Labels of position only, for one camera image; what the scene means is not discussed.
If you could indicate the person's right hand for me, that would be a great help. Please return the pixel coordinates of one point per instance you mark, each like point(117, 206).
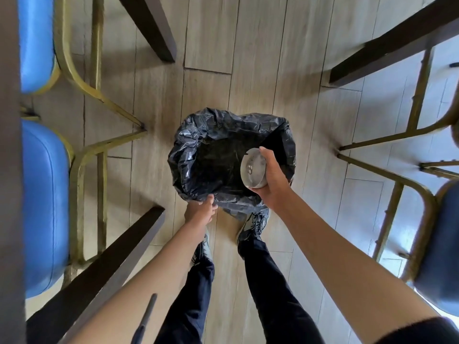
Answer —
point(277, 180)

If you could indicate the person's left hand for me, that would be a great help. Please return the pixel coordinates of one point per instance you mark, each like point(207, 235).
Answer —
point(200, 213)

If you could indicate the person's right thumb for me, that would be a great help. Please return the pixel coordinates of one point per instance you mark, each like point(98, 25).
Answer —
point(258, 190)

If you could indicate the person's left fingers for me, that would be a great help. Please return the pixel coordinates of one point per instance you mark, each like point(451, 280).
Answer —
point(208, 203)

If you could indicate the round metal ashtray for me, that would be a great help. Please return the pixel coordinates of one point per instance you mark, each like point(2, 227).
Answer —
point(252, 168)

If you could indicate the black plastic trash bag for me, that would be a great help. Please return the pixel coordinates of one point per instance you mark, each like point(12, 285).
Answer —
point(211, 157)

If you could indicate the person's right forearm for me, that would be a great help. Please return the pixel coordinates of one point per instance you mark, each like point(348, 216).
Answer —
point(344, 268)

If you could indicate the person's left forearm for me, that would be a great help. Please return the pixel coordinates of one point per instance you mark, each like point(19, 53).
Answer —
point(150, 279)

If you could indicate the grey right sneaker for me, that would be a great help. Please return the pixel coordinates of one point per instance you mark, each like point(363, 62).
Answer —
point(252, 223)

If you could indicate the grey sneaker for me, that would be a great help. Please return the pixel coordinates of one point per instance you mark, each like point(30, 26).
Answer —
point(202, 248)
point(252, 223)

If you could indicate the grey left sneaker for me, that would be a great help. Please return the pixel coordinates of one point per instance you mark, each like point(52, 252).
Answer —
point(202, 248)

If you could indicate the dark navy trousers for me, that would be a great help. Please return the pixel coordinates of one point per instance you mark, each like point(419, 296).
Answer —
point(272, 297)

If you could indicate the dark wooden table leg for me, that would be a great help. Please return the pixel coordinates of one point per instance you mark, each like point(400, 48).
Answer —
point(104, 268)
point(152, 28)
point(387, 42)

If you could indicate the black sleeve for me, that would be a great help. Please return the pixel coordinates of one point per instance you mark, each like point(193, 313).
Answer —
point(426, 333)

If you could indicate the blue chair with gold frame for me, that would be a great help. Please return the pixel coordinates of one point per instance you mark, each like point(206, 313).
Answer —
point(45, 211)
point(439, 247)
point(36, 42)
point(419, 103)

